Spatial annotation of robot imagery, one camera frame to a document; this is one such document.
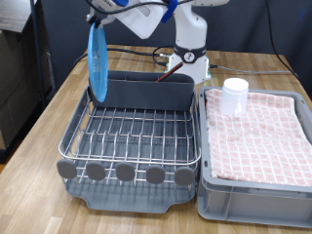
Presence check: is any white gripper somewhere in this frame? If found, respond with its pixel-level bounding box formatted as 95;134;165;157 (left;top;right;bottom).
86;0;166;41

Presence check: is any blue plastic plate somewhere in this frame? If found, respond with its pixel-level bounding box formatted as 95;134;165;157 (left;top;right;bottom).
87;21;109;103

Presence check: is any brown wooden spoon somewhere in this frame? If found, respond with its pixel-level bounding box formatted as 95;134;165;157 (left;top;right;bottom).
155;61;184;83

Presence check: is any grey dish drying rack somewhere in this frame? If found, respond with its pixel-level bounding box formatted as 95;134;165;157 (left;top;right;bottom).
59;85;200;215

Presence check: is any pink checkered dish cloth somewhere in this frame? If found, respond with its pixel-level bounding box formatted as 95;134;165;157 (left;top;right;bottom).
204;88;312;188

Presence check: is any black metal pole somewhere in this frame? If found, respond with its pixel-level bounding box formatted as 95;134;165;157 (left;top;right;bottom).
29;0;47;110

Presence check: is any wooden shelf board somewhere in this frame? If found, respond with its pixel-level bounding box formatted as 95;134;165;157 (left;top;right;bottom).
0;0;37;33

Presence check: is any dark grey cutlery holder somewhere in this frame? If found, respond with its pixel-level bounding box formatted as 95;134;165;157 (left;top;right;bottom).
89;70;196;112

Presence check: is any white plastic mug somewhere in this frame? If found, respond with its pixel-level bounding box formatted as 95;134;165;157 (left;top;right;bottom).
220;77;250;118

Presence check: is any grey plastic crate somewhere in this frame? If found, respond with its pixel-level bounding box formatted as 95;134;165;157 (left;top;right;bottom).
196;85;312;229

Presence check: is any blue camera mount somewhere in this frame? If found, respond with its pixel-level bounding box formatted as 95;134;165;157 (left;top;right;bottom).
111;0;130;8

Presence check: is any black camera cable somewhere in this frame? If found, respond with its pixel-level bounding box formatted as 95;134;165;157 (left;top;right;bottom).
85;0;196;16

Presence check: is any long black cable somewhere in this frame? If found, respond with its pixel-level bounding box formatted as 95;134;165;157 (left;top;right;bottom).
72;47;164;67

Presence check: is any blue cable clip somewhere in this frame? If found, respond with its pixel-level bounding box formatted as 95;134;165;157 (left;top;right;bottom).
160;0;179;24

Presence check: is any looped black cable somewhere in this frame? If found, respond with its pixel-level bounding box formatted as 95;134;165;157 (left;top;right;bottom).
151;45;175;67

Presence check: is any metal wire dish rack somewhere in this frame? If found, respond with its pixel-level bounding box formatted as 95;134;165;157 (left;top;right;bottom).
57;86;202;189

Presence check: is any thin grey cable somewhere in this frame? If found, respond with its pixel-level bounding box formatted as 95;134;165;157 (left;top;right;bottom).
209;63;296;76

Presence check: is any hanging black cable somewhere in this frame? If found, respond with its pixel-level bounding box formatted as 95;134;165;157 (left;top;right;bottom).
265;0;300;79

